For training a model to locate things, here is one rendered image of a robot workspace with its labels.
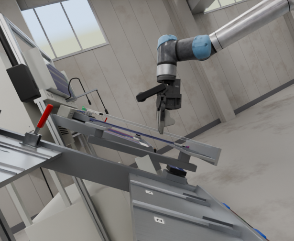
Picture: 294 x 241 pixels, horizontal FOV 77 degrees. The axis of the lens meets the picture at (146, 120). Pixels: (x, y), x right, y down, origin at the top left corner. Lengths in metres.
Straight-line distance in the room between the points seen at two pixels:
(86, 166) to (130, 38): 4.06
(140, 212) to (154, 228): 0.04
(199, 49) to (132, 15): 4.10
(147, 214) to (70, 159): 0.28
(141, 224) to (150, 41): 4.37
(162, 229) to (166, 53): 0.57
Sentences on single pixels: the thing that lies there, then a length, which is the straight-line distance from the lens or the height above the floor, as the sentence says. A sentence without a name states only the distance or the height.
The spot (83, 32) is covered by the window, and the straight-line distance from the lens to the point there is 4.36.
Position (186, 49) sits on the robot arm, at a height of 1.12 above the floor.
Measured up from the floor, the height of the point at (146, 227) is 0.84.
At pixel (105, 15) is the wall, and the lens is 4.62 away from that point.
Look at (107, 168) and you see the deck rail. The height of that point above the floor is 0.88.
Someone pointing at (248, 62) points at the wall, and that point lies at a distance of 5.78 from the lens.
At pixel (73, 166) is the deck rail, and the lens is 0.52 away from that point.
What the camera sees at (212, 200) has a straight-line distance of 0.48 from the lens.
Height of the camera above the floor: 0.98
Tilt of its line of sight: 2 degrees down
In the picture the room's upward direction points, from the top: 24 degrees counter-clockwise
